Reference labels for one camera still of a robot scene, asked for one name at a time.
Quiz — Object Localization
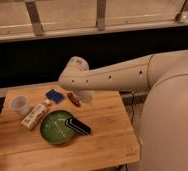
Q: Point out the green round plate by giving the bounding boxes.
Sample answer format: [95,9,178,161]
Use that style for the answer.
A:
[40,110,75,144]

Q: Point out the white bottle with label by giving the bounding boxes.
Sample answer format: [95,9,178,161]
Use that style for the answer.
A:
[21,99,51,130]

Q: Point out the clear plastic cup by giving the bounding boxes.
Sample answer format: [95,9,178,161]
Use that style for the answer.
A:
[9,95,31,116]

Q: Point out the red brown elongated object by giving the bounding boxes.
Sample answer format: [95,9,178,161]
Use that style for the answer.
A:
[67,92,81,107]

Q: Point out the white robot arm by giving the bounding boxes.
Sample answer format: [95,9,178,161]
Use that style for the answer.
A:
[58,50,188,171]

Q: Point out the blue sponge block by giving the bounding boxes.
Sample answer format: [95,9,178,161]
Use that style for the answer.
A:
[46,89,64,103]

